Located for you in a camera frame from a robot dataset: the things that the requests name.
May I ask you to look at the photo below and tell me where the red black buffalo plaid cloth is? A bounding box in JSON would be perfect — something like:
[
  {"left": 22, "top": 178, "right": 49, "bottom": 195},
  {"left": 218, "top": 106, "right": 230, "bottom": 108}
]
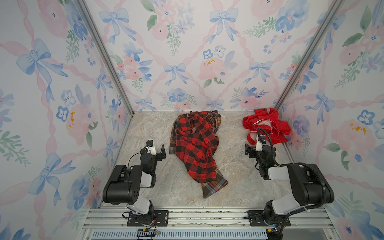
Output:
[{"left": 173, "top": 111, "right": 220, "bottom": 184}]

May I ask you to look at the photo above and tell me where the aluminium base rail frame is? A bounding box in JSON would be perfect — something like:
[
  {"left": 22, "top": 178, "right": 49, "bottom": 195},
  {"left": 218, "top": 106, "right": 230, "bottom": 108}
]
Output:
[{"left": 76, "top": 191, "right": 341, "bottom": 240}]

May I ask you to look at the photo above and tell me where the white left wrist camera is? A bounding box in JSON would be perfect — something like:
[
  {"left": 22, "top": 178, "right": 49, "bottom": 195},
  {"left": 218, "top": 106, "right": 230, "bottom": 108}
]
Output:
[{"left": 145, "top": 140, "right": 157, "bottom": 156}]

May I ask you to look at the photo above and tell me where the brown multicolour tartan cloth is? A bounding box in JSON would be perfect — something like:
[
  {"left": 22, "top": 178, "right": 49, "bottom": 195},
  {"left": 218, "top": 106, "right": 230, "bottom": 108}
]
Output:
[{"left": 169, "top": 109, "right": 229, "bottom": 199}]

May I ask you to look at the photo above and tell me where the plain red garment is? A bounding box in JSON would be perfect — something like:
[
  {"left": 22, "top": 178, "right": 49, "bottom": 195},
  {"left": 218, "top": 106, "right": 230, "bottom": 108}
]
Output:
[{"left": 242, "top": 108, "right": 291, "bottom": 146}]

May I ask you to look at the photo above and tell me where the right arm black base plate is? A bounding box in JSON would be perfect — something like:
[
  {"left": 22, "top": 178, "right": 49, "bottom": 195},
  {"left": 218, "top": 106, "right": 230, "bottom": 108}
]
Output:
[{"left": 244, "top": 210, "right": 285, "bottom": 228}]

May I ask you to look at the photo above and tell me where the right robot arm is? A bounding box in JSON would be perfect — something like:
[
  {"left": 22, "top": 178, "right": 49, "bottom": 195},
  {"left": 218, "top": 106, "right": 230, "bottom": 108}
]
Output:
[{"left": 245, "top": 144, "right": 335, "bottom": 226}]

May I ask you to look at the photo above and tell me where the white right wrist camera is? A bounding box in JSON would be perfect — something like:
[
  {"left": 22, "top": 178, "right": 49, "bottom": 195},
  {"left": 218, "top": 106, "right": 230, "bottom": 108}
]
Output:
[{"left": 255, "top": 135, "right": 267, "bottom": 152}]

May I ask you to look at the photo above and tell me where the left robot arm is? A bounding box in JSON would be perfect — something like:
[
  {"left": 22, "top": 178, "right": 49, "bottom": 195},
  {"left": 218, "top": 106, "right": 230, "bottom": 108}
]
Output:
[{"left": 103, "top": 140, "right": 166, "bottom": 219}]

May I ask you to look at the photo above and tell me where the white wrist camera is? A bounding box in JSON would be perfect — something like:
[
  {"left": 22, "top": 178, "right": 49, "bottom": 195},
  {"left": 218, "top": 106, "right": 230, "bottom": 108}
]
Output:
[
  {"left": 145, "top": 140, "right": 157, "bottom": 156},
  {"left": 255, "top": 135, "right": 267, "bottom": 152}
]

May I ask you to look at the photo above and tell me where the aluminium corner post right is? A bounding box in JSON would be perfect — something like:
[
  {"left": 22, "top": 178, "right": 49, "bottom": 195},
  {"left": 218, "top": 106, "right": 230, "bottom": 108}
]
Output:
[{"left": 275, "top": 0, "right": 344, "bottom": 110}]

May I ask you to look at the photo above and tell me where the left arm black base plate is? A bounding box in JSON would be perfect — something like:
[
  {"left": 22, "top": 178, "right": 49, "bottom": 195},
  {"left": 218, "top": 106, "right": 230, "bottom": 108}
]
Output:
[{"left": 122, "top": 210, "right": 169, "bottom": 227}]

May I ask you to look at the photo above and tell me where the aluminium corner post left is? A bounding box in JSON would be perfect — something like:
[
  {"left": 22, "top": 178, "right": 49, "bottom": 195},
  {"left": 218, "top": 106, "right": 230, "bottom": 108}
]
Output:
[{"left": 74, "top": 0, "right": 134, "bottom": 118}]

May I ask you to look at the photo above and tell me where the aluminium corner post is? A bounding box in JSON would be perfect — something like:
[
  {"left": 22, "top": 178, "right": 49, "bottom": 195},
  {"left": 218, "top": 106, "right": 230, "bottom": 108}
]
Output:
[
  {"left": 74, "top": 0, "right": 134, "bottom": 118},
  {"left": 275, "top": 0, "right": 344, "bottom": 110}
]

